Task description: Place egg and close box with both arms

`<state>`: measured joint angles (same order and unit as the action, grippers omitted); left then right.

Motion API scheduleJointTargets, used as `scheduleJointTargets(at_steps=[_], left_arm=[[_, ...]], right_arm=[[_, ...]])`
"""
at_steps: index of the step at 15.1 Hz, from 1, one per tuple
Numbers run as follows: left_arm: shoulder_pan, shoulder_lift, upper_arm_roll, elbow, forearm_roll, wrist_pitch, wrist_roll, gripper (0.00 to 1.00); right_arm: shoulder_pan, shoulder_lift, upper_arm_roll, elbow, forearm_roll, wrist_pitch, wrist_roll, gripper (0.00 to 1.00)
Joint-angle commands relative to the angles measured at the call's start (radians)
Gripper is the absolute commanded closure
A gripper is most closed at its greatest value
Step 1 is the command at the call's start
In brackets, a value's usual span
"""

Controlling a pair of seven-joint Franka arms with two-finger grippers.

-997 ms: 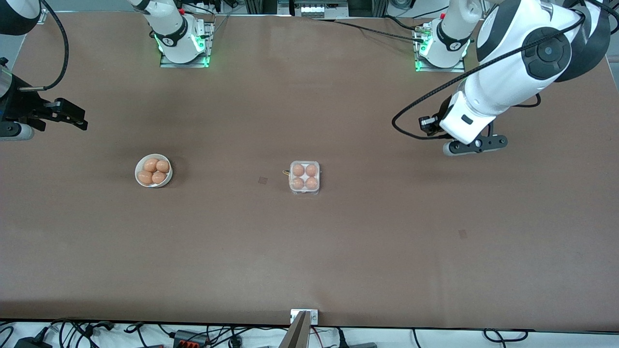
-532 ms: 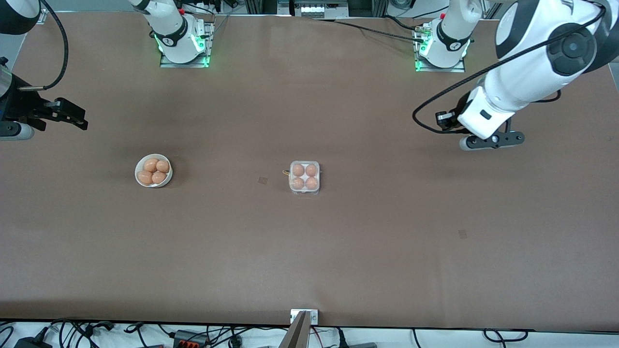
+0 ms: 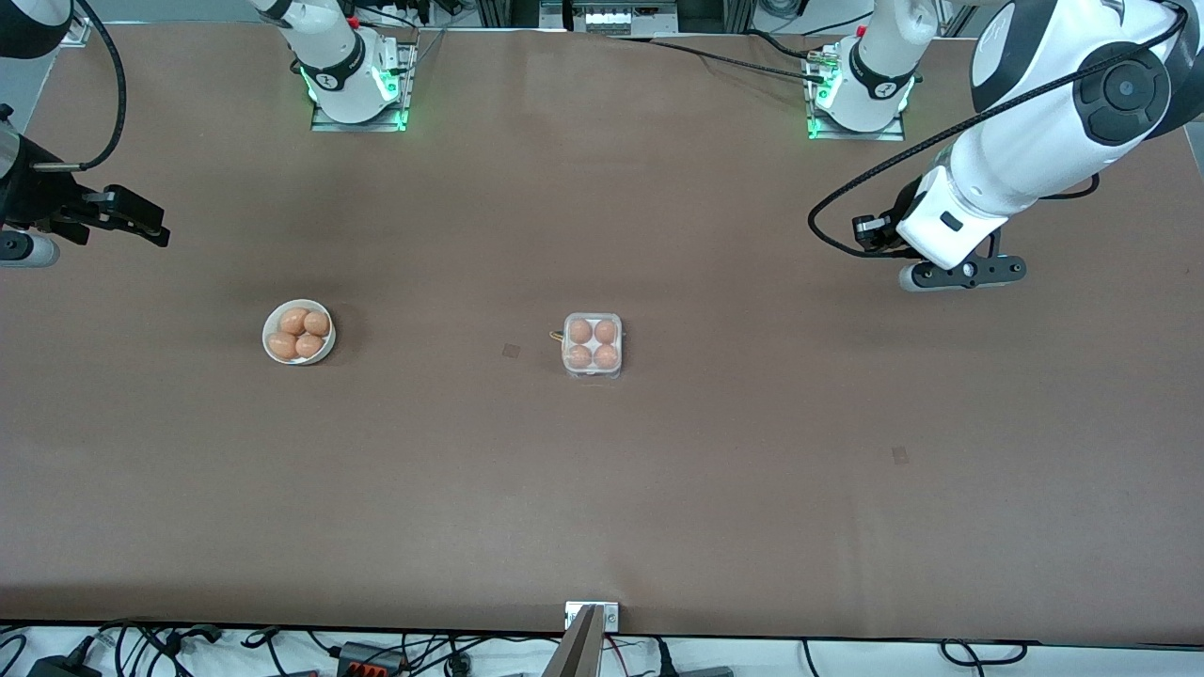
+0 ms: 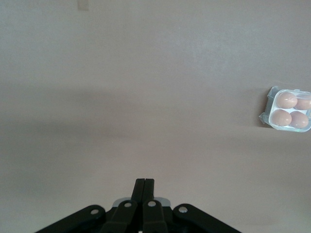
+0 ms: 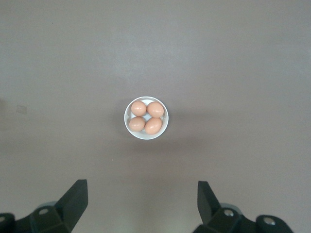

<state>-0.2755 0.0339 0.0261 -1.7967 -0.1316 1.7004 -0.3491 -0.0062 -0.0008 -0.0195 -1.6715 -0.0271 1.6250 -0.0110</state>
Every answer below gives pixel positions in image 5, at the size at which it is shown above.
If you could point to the white round bowl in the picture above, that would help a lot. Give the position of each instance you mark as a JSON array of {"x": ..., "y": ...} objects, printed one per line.
[{"x": 145, "y": 136}]

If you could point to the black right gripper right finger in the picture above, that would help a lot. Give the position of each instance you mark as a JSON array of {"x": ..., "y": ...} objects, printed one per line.
[{"x": 218, "y": 218}]

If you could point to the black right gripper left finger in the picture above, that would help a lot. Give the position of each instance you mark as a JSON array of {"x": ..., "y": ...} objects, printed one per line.
[{"x": 65, "y": 211}]

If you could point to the brown egg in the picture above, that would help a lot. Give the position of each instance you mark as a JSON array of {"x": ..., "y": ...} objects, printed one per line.
[
  {"x": 138, "y": 108},
  {"x": 155, "y": 109},
  {"x": 153, "y": 126},
  {"x": 137, "y": 124}
]

